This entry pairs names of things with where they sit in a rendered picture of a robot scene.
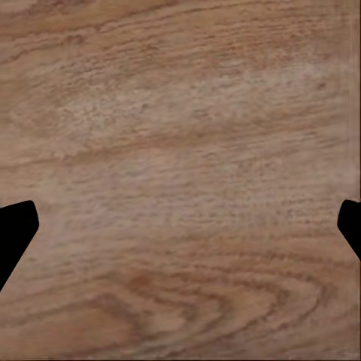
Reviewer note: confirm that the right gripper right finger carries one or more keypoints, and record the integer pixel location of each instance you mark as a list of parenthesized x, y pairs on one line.
[(349, 223)]

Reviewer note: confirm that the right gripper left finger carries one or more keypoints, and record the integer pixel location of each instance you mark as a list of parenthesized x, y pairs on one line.
[(18, 225)]

